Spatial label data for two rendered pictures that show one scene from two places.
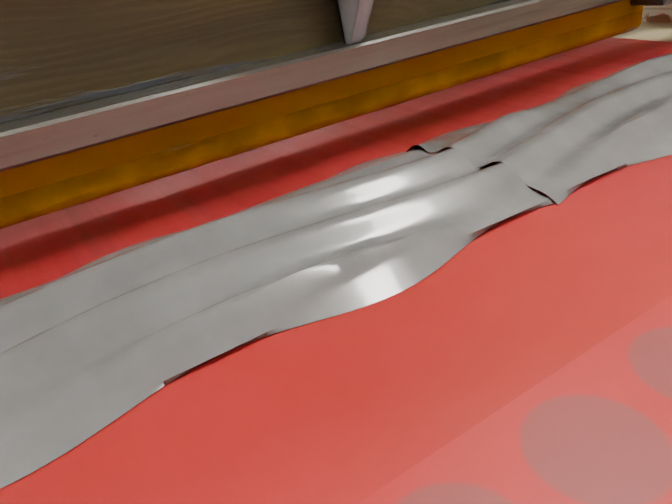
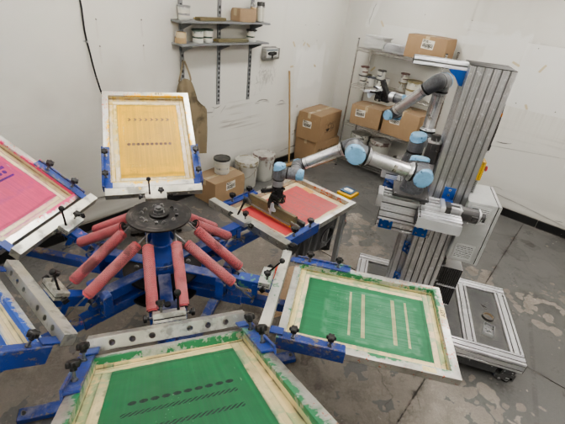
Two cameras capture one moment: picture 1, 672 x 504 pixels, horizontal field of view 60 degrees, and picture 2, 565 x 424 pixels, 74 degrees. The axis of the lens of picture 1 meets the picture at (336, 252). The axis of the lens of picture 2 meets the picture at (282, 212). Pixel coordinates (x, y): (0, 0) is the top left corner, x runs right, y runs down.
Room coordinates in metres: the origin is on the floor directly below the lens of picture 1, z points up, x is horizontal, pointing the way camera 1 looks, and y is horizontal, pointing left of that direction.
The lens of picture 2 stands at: (1.04, 2.02, 2.28)
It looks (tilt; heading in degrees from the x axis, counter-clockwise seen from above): 30 degrees down; 247
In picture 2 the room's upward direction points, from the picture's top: 7 degrees clockwise
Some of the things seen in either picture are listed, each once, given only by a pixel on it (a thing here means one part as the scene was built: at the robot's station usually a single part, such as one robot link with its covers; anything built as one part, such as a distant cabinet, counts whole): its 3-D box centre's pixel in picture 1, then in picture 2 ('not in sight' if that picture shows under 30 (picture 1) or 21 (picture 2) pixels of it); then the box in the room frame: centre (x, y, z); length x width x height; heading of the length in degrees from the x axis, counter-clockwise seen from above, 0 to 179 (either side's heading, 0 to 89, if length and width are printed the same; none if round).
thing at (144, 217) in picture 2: not in sight; (166, 310); (0.98, 0.40, 0.67); 0.39 x 0.39 x 1.35
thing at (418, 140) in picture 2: not in sight; (417, 141); (-0.88, -0.12, 1.42); 0.13 x 0.12 x 0.14; 28
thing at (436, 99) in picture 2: not in sight; (433, 111); (-1.00, -0.18, 1.63); 0.15 x 0.12 x 0.55; 28
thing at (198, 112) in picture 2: not in sight; (187, 111); (0.53, -2.09, 1.06); 0.53 x 0.07 x 1.05; 29
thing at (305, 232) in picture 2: not in sight; (301, 234); (0.13, 0.25, 0.97); 0.30 x 0.05 x 0.07; 29
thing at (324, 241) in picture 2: not in sight; (313, 235); (-0.08, 0.02, 0.79); 0.46 x 0.09 x 0.33; 29
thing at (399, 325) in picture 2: not in sight; (338, 294); (0.20, 0.87, 1.05); 1.08 x 0.61 x 0.23; 149
